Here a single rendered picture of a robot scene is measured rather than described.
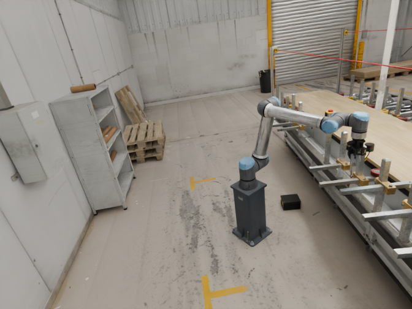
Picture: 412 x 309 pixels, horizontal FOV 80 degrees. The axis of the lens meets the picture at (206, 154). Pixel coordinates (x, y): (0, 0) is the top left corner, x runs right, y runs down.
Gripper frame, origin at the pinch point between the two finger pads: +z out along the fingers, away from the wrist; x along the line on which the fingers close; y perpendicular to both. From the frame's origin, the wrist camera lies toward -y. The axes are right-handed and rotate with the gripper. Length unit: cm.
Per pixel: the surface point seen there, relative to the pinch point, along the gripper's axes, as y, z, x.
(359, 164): -2.8, 4.1, 6.5
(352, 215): -40, 84, 30
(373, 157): -22.2, 10.6, 28.7
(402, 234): 46, 25, 6
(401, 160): -12.2, 10.6, 44.2
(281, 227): -51, 101, -38
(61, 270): -16, 92, -262
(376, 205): 21.6, 22.1, 6.3
